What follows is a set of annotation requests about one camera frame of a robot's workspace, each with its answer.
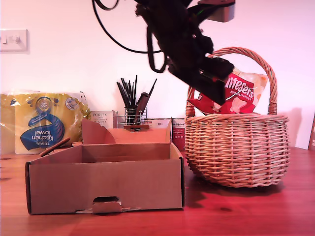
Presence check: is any red Maltesers mini bunnies bag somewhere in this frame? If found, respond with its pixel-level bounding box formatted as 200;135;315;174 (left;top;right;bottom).
188;67;268;115

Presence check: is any brown cardboard box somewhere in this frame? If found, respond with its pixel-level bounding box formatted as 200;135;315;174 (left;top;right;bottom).
24;117;186;215

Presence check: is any black chopstick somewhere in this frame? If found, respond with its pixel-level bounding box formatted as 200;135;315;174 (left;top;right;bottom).
128;79;135;108
120;78;132;109
116;82;130;109
147;78;158;99
133;75;138;109

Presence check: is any white Porlex carton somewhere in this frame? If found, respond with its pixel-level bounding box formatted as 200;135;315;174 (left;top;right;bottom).
90;110;118;129

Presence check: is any yellow kitchen towel pack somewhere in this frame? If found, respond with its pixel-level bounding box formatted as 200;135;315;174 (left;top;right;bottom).
0;90;92;155

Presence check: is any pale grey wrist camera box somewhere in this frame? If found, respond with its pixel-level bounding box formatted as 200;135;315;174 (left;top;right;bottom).
196;0;236;23

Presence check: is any brown utensil handle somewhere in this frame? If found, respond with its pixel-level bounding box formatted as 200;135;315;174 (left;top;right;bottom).
134;92;151;123

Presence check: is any woven wicker basket with handle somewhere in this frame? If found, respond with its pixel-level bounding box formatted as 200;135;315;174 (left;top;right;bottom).
184;46;291;189

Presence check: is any metal wire utensil holder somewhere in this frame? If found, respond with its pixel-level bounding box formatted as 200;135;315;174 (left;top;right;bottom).
118;106;148;126

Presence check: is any thin black cable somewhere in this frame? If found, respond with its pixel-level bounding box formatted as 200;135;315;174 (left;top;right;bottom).
92;0;163;54

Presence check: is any white light switch plate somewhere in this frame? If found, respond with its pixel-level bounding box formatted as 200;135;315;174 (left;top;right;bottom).
0;29;28;52

